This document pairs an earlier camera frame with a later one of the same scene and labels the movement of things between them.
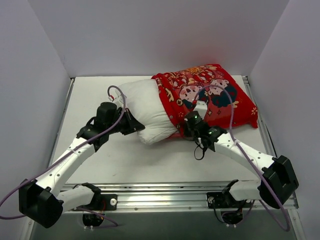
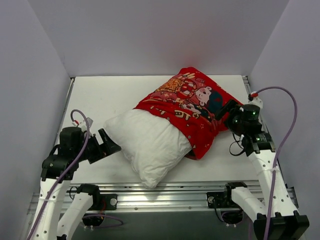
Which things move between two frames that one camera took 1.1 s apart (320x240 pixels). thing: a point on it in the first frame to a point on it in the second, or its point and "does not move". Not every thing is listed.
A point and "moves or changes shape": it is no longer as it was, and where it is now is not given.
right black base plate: x=219 y=200 does not move
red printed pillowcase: x=227 y=106 moves or changes shape
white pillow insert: x=144 y=100 to x=152 y=145
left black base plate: x=108 y=202 does not move
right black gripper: x=189 y=119 to x=227 y=110
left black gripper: x=133 y=122 to x=97 y=146
